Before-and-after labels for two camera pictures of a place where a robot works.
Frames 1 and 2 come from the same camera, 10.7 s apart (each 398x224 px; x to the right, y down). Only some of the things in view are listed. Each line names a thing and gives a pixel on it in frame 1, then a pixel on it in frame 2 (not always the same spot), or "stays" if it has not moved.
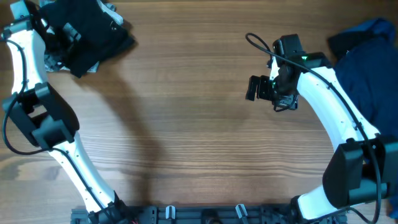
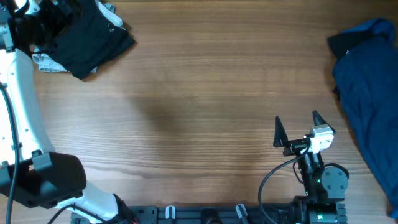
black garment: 81,33 stays
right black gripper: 289,101 to 281,139
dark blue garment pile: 365,56 stays
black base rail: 245,214 stays
